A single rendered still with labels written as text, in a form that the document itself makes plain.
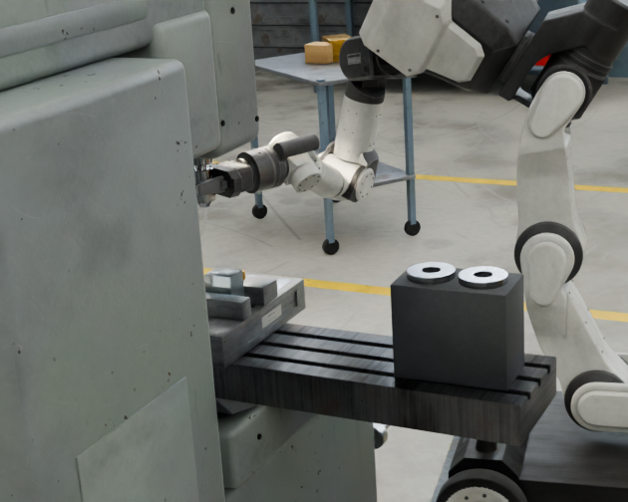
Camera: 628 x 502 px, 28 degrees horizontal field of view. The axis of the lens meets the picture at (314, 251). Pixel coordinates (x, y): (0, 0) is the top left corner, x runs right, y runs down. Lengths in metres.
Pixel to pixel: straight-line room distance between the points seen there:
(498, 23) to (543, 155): 0.29
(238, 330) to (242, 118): 0.42
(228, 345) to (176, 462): 0.42
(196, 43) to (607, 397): 1.17
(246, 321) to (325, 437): 0.40
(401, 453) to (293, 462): 1.43
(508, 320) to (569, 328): 0.50
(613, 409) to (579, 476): 0.16
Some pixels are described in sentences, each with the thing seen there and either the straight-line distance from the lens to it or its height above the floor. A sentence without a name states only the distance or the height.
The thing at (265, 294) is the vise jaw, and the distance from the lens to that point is 2.56.
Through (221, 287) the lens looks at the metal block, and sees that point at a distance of 2.53.
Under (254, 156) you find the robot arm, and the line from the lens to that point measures 2.54.
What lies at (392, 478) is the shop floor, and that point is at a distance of 3.91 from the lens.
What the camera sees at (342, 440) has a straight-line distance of 2.86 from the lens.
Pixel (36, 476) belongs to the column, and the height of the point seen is 1.06.
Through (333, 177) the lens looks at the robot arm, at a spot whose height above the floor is 1.17.
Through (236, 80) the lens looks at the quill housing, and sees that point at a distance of 2.41.
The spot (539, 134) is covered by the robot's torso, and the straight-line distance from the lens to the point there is 2.58.
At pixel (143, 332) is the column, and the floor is 1.17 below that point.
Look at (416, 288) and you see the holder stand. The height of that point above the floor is 1.09.
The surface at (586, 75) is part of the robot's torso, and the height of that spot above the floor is 1.40.
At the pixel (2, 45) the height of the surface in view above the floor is 1.63.
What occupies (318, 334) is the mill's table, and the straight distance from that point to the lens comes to 2.58.
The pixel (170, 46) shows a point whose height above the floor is 1.56.
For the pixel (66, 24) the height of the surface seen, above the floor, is 1.63.
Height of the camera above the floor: 1.88
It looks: 18 degrees down
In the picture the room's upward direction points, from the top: 4 degrees counter-clockwise
